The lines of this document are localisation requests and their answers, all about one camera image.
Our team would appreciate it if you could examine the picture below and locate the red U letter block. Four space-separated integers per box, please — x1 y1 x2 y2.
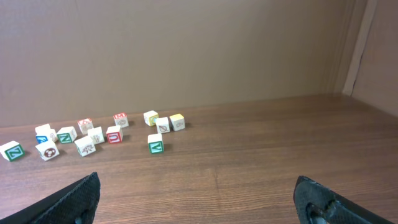
106 125 123 144

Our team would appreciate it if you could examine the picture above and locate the plant picture wooden block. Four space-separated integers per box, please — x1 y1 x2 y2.
87 126 104 144

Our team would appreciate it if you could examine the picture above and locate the brown ball picture block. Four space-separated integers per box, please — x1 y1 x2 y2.
35 141 60 161

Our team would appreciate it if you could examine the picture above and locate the green N letter block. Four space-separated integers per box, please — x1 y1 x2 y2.
57 126 77 144

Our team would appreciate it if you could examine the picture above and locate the blue letter block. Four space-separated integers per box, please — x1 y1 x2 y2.
35 129 58 144

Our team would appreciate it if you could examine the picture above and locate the green V letter block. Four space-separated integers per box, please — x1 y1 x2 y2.
147 133 164 154

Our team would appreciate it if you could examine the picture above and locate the tree picture green block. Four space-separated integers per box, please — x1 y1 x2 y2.
75 136 96 157

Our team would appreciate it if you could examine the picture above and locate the red A letter block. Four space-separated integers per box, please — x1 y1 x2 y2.
77 118 94 135

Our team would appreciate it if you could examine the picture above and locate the green Z letter block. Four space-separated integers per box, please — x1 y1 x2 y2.
1 141 25 162

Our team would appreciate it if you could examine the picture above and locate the yellow top wooden block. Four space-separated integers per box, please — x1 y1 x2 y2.
169 114 185 131

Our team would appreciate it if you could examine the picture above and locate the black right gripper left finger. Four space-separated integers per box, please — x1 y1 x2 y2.
1 172 101 224

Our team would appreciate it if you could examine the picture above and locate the yellow green ring block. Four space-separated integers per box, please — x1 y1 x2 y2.
143 110 159 126

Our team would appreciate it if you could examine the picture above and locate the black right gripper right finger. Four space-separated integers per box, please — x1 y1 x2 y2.
293 175 392 224

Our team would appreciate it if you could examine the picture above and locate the leaf picture red block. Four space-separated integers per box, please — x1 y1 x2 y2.
155 117 170 133

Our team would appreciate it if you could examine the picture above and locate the red M letter block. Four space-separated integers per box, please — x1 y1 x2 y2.
113 113 129 128

